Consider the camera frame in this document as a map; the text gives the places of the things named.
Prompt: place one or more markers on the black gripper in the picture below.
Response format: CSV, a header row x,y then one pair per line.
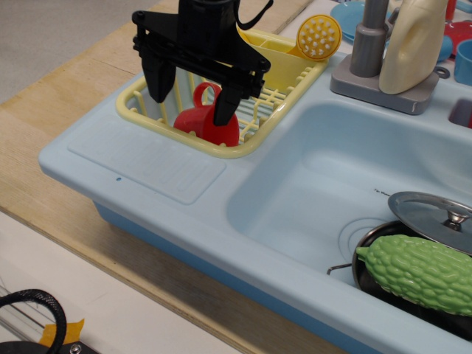
x,y
203,38

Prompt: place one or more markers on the red plastic cup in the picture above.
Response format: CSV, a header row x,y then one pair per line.
x,y
199,119

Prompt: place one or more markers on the blue cup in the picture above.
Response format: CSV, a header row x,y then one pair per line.
x,y
463,64

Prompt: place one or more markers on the yellow dish rack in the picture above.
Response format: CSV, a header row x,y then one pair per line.
x,y
288,79

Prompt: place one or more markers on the yellow round scrub brush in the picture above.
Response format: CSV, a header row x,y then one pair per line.
x,y
318,38

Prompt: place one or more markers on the light blue toy sink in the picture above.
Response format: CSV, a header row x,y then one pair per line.
x,y
281,223

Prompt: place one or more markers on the grey toy faucet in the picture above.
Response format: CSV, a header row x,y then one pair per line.
x,y
357,76

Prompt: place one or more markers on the blue plate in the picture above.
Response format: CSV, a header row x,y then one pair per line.
x,y
349,15

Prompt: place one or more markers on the cream plastic bottle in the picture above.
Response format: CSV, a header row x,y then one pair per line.
x,y
414,45

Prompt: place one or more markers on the blue bowl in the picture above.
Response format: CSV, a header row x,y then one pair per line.
x,y
445,49

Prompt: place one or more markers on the steel pot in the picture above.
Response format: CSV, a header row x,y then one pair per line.
x,y
455,324

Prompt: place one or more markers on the red plastic dish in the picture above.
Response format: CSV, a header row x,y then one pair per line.
x,y
454,34

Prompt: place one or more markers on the yellow tape piece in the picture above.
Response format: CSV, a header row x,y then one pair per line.
x,y
73,331

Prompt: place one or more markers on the green bitter gourd toy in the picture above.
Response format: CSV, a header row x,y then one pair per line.
x,y
420,271

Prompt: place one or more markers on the steel pot lid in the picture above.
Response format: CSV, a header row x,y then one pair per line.
x,y
436,218

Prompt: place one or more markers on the black device with screw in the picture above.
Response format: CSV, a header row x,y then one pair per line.
x,y
28,347

